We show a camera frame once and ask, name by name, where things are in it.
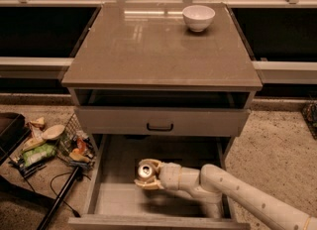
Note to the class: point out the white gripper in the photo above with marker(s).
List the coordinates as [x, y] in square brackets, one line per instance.
[169, 175]

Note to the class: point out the orange soda can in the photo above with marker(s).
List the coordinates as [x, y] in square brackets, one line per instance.
[145, 171]

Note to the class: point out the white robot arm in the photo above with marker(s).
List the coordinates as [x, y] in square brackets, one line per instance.
[210, 182]

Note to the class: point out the open lower drawer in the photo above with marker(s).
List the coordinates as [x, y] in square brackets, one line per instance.
[114, 202]

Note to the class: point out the grey drawer cabinet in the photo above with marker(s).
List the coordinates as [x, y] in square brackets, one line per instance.
[143, 56]

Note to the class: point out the black pole on floor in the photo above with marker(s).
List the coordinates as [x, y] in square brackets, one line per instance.
[73, 177]

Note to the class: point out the beige small bowl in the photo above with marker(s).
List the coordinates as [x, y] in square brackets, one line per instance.
[53, 132]

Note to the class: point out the green snack bag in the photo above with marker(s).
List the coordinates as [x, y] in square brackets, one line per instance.
[33, 156]

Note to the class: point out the yellow snack bag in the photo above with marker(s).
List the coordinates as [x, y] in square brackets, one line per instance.
[36, 126]

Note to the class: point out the dark box at left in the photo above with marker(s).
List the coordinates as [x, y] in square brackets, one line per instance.
[13, 131]

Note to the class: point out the white ceramic bowl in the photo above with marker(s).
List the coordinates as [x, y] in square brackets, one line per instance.
[198, 17]

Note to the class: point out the closed drawer with black handle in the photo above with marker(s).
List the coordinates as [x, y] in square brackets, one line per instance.
[162, 121]

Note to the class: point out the wire basket with items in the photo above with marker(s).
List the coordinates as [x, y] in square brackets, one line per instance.
[75, 147]

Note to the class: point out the wire basket at right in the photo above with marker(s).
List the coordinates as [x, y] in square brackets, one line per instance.
[309, 113]

